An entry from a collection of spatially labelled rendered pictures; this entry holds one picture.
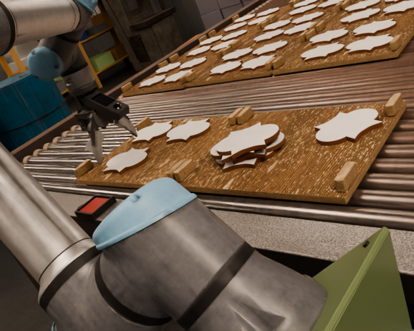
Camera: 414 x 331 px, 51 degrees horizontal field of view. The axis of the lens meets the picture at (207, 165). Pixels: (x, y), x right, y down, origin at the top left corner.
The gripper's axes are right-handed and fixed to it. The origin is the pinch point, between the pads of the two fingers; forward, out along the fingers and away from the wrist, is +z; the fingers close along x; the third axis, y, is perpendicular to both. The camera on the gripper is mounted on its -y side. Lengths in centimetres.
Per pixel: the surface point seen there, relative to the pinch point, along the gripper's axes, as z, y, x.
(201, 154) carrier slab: 3.9, -24.9, -4.2
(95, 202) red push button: 4.5, -5.5, 17.3
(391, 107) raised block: 2, -67, -18
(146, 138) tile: 2.7, 2.3, -11.3
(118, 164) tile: 2.7, 0.1, 2.8
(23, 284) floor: 97, 170, -1
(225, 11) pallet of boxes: 42, 282, -444
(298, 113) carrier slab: 4.1, -43.1, -23.1
